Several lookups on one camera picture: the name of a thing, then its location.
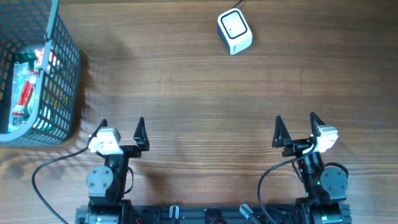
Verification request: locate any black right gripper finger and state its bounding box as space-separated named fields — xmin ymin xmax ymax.
xmin=310 ymin=111 xmax=325 ymax=136
xmin=272 ymin=115 xmax=292 ymax=147

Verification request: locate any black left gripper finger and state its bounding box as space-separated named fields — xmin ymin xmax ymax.
xmin=90 ymin=119 xmax=108 ymax=138
xmin=133 ymin=116 xmax=149 ymax=147

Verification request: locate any red coffee stick sachet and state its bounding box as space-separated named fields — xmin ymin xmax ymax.
xmin=11 ymin=69 xmax=39 ymax=126

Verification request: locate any green 3M sponge packet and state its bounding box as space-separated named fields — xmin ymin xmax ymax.
xmin=15 ymin=50 xmax=44 ymax=64

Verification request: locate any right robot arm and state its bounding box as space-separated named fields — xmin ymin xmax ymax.
xmin=270 ymin=112 xmax=352 ymax=223

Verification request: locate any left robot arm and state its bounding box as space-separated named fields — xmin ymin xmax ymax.
xmin=81 ymin=117 xmax=150 ymax=224

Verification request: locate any white barcode scanner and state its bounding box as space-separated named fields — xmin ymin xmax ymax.
xmin=217 ymin=7 xmax=253 ymax=55

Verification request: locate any dark grey mesh basket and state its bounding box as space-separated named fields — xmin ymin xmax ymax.
xmin=1 ymin=1 xmax=80 ymax=146

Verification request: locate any black right camera cable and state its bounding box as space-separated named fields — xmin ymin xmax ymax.
xmin=257 ymin=142 xmax=318 ymax=224

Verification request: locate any black camera cable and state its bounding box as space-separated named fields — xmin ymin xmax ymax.
xmin=31 ymin=146 xmax=90 ymax=224
xmin=257 ymin=142 xmax=318 ymax=224

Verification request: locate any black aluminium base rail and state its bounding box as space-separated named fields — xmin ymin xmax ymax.
xmin=75 ymin=204 xmax=353 ymax=224

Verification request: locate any black left camera cable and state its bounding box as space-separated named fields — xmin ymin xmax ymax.
xmin=31 ymin=146 xmax=90 ymax=224

